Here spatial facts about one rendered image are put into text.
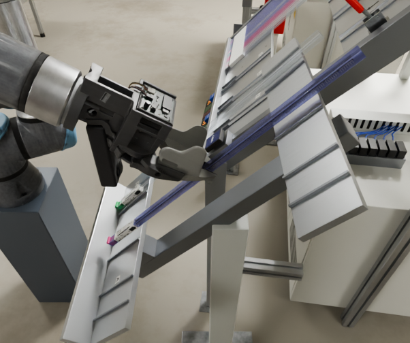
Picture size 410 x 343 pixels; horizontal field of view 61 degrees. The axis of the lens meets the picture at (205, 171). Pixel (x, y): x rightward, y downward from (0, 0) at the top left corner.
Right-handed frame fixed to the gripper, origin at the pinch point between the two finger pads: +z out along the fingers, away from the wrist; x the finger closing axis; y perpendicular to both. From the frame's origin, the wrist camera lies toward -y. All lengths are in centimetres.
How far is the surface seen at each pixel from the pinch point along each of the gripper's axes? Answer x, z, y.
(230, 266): -2.8, 15.1, -16.3
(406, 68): 83, 77, 14
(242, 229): -2.6, 10.5, -5.9
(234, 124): 33.3, 14.0, -10.4
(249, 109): 34.2, 15.1, -5.6
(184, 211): 68, 38, -86
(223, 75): 65, 15, -15
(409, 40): 21.4, 24.1, 26.3
